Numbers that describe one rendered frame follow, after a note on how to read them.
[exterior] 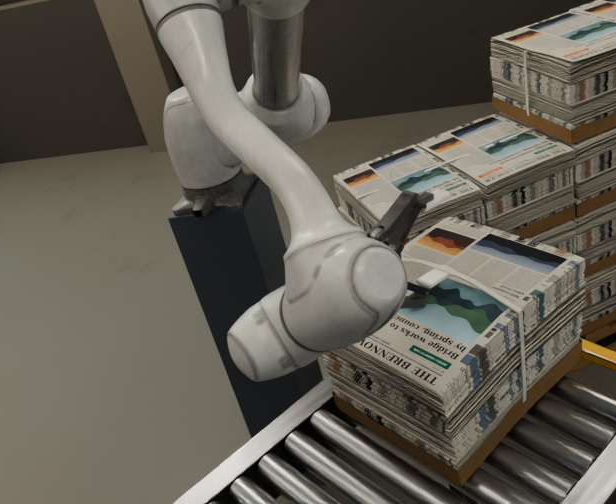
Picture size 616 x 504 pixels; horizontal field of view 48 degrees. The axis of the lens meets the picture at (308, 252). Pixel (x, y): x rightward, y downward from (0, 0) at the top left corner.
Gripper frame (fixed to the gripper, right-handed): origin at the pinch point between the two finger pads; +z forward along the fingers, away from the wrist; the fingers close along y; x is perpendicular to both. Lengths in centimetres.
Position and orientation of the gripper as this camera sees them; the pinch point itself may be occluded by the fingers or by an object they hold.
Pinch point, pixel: (443, 232)
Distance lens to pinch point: 112.9
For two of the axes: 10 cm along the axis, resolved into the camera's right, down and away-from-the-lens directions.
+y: 1.4, 8.7, 4.8
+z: 7.4, -4.1, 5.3
